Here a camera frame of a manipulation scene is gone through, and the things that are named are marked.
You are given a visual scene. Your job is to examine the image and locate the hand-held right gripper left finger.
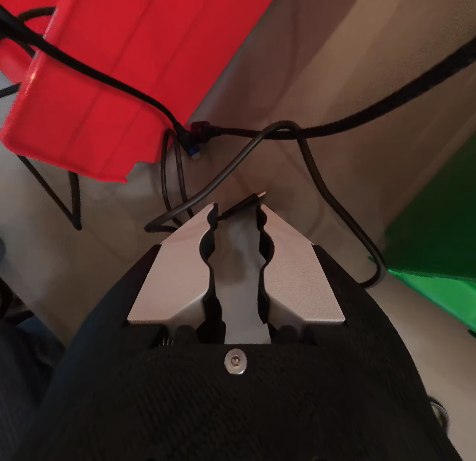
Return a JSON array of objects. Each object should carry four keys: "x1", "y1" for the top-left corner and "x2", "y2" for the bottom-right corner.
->
[{"x1": 127, "y1": 202, "x2": 227, "y2": 327}]

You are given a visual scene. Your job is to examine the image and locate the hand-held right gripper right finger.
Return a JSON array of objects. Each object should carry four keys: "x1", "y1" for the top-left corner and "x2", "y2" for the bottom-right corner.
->
[{"x1": 256, "y1": 204, "x2": 345, "y2": 327}]

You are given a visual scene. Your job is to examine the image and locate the thin black usb-c cable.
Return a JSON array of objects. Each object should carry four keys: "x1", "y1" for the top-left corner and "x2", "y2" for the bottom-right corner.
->
[{"x1": 144, "y1": 121, "x2": 388, "y2": 289}]

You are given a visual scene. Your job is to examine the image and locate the green plastic bin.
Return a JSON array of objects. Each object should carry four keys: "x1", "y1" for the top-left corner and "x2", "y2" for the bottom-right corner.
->
[{"x1": 368, "y1": 134, "x2": 476, "y2": 339}]

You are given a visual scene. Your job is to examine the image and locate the person's blue jeans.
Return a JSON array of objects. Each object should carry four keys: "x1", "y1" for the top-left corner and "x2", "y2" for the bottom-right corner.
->
[{"x1": 0, "y1": 238, "x2": 70, "y2": 461}]

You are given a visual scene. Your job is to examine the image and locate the round metal knob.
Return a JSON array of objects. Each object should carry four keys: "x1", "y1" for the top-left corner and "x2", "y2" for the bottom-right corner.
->
[{"x1": 428, "y1": 394, "x2": 451, "y2": 430}]

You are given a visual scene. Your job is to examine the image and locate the red plastic bin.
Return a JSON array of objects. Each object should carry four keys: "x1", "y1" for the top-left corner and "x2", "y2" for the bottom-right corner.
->
[{"x1": 0, "y1": 0, "x2": 284, "y2": 183}]

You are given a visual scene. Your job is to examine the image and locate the thick braided black cable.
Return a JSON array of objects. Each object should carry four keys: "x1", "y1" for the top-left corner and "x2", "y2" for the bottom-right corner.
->
[{"x1": 190, "y1": 37, "x2": 476, "y2": 144}]

